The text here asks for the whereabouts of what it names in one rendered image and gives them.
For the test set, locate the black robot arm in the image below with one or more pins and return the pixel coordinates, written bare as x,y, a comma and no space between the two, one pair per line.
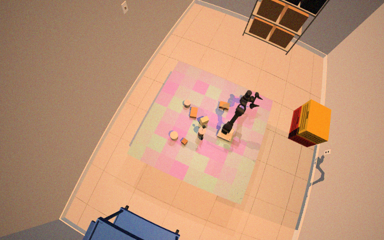
227,127

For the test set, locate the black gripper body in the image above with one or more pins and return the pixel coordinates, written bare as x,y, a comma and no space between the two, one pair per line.
251,99

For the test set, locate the tan cylinder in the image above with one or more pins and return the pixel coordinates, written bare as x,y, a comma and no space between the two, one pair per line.
174,135

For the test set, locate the peach short cylinder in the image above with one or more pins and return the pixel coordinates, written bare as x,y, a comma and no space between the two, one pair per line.
187,103

